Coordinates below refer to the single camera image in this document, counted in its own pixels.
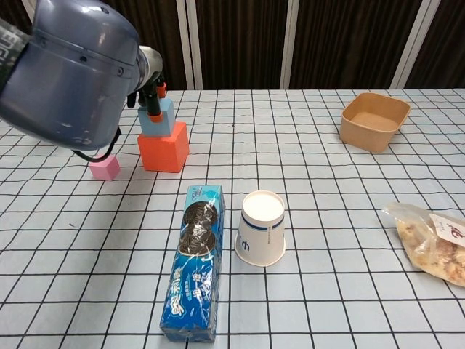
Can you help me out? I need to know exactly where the blue cookie box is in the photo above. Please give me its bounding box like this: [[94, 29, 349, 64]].
[[159, 184, 227, 345]]

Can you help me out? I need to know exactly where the clear snack bag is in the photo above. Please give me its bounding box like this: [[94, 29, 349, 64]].
[[381, 202, 465, 286]]

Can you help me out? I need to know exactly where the checkered tablecloth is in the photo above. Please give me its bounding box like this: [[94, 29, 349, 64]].
[[0, 88, 465, 349]]

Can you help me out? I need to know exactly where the white partition frame post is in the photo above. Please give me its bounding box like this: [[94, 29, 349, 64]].
[[279, 0, 301, 90], [390, 0, 437, 90], [176, 0, 204, 90]]

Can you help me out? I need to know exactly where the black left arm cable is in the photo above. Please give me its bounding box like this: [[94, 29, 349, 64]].
[[72, 127, 123, 163]]

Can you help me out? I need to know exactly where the blue foam cube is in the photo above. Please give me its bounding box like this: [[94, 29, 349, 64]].
[[137, 97, 174, 138]]

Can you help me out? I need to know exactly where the brown paper bowl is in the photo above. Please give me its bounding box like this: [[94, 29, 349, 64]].
[[339, 92, 411, 153]]

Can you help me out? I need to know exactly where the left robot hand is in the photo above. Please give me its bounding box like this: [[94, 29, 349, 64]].
[[126, 74, 168, 124]]

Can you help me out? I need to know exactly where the small pink cube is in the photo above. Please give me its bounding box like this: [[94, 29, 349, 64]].
[[89, 154, 121, 181]]

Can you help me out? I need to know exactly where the orange foam cube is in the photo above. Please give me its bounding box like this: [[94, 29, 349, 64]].
[[137, 121, 191, 173]]

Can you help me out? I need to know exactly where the white paper cup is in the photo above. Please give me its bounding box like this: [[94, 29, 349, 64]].
[[234, 189, 287, 269]]

